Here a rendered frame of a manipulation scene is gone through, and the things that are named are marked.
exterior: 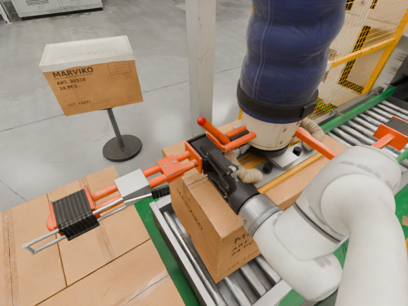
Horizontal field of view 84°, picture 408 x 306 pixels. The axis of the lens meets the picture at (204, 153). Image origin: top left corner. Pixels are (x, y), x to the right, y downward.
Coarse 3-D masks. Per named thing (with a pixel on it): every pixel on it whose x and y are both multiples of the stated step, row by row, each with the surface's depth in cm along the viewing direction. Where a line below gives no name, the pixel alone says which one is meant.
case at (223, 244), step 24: (240, 120) 97; (336, 144) 86; (312, 168) 78; (192, 192) 71; (216, 192) 71; (288, 192) 71; (192, 216) 80; (216, 216) 65; (192, 240) 97; (216, 240) 65; (240, 240) 71; (216, 264) 76; (240, 264) 90
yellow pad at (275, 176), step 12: (300, 144) 83; (300, 156) 79; (312, 156) 79; (252, 168) 75; (264, 168) 72; (276, 168) 75; (288, 168) 75; (300, 168) 76; (264, 180) 71; (276, 180) 72; (264, 192) 70
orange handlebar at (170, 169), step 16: (240, 128) 71; (240, 144) 68; (320, 144) 66; (384, 144) 66; (160, 160) 61; (176, 160) 61; (192, 160) 61; (160, 176) 58; (176, 176) 59; (96, 192) 54; (112, 192) 56; (96, 208) 51; (48, 224) 48
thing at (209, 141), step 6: (192, 138) 66; (198, 138) 66; (204, 138) 67; (210, 138) 66; (186, 144) 63; (210, 144) 65; (216, 144) 65; (222, 144) 63; (186, 150) 65; (192, 150) 62; (222, 150) 63; (192, 156) 63; (198, 156) 60; (198, 162) 61; (204, 162) 60; (198, 168) 63; (204, 168) 62; (210, 168) 63
